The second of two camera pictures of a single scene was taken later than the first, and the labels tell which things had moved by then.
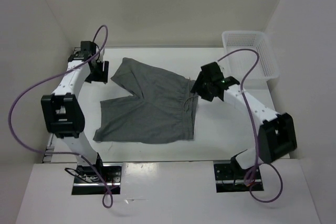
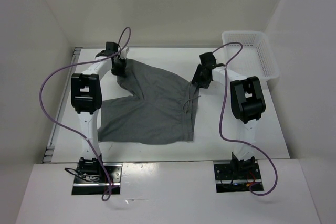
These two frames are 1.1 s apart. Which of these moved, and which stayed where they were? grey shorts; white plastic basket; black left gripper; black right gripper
Moved: black right gripper; black left gripper
Stayed: white plastic basket; grey shorts
